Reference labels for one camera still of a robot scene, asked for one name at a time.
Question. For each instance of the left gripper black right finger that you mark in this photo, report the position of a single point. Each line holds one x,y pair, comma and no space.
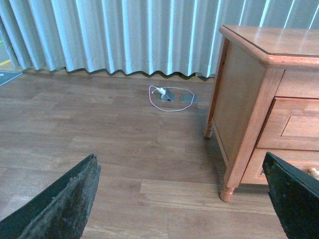
295,197

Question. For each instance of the closed metal floor outlet cover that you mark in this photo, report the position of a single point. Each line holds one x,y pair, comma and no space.
186,98

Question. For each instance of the pale green pleated curtain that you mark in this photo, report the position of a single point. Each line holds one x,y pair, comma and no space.
136,35

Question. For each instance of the green floor sign sticker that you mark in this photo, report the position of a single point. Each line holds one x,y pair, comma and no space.
7,76

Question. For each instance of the open metal floor outlet box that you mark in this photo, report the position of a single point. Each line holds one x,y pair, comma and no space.
168,97

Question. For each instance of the wooden nightstand cabinet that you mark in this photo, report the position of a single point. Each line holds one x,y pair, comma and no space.
255,65

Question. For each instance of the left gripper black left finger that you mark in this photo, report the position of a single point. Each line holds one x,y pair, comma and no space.
61,211

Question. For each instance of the white plug adapter on floor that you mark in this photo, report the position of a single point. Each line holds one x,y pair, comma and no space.
162,91

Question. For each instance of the lower drawer wooden knob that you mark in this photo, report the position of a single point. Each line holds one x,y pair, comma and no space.
314,173

